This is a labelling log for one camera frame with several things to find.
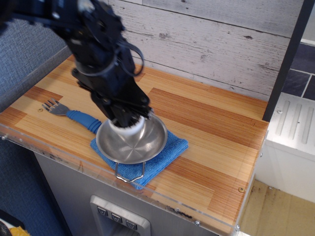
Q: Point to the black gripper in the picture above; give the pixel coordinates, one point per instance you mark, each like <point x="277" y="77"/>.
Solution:
<point x="113" y="88"/>

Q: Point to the black and white toy mushroom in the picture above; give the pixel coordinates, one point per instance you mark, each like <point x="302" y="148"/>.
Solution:
<point x="130" y="130"/>

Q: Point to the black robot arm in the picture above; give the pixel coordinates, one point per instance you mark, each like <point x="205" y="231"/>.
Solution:
<point x="86" y="26"/>

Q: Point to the yellow object at corner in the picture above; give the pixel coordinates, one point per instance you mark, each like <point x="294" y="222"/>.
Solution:
<point x="18" y="231"/>

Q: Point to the blue folded cloth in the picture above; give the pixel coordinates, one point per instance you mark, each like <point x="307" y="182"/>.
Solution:
<point x="174" y="147"/>

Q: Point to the clear acrylic table edge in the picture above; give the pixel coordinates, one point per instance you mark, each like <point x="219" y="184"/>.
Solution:
<point x="208" y="182"/>

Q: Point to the silver dispenser button panel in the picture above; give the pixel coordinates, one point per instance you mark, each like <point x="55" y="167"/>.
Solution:
<point x="113" y="220"/>

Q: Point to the white grooved drain board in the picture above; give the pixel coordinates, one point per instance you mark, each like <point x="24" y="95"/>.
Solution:
<point x="292" y="126"/>

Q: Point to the stainless steel bowl with handles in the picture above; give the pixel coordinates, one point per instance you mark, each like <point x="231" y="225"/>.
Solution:
<point x="135" y="149"/>

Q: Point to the blue handled metal fork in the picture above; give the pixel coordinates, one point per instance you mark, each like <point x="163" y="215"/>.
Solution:
<point x="56" y="108"/>

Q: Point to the dark right vertical post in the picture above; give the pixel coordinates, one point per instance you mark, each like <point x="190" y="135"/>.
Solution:
<point x="293" y="45"/>

